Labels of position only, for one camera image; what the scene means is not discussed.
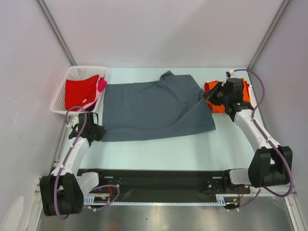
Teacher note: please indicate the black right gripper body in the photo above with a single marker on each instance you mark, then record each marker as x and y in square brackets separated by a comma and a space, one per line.
[215, 95]

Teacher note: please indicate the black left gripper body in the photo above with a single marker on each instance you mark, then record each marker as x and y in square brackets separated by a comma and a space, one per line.
[95, 127]

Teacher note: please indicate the grey blue t shirt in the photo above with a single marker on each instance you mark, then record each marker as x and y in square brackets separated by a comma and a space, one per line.
[172, 106]

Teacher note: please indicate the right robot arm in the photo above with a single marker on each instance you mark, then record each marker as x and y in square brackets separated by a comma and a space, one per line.
[271, 163]

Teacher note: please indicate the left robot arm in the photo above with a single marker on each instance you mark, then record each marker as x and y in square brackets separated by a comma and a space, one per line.
[62, 192]

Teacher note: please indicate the orange folded t shirt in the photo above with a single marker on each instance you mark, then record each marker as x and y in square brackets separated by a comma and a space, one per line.
[215, 108]

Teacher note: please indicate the white folded t shirt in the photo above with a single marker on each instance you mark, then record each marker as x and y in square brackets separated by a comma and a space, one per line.
[250, 92]

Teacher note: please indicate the red shirt in basket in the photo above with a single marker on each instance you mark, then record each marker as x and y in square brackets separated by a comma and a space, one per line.
[81, 92]

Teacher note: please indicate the white plastic basket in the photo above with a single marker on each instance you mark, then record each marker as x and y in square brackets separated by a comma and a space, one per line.
[75, 73]

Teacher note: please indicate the pink shirt in basket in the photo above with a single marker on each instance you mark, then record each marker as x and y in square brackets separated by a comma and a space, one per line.
[100, 86]

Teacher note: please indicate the right aluminium corner post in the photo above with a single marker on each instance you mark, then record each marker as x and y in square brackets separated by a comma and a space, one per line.
[269, 32]

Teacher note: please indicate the aluminium corner post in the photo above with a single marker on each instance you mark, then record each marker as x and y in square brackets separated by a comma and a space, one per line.
[269, 32]
[55, 30]

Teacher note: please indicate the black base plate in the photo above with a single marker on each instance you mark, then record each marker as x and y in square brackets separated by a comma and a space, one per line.
[127, 182]

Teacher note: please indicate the white cable duct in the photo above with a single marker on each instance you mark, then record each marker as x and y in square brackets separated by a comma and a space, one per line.
[165, 199]

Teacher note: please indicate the left aluminium corner post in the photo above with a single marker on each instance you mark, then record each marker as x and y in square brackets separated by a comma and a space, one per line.
[55, 30]

